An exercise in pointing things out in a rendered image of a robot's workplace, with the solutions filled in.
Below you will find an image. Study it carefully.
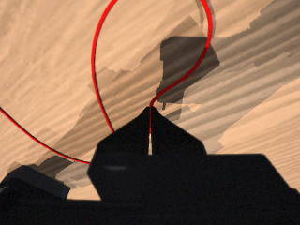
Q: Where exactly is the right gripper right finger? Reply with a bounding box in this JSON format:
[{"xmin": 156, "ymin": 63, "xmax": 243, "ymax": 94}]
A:
[{"xmin": 151, "ymin": 106, "xmax": 207, "ymax": 155}]

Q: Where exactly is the red wire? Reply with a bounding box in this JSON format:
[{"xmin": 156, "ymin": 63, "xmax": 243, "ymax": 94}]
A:
[{"xmin": 0, "ymin": 0, "xmax": 213, "ymax": 164}]

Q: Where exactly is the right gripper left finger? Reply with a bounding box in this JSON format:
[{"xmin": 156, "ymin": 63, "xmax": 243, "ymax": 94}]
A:
[{"xmin": 94, "ymin": 106, "xmax": 150, "ymax": 155}]

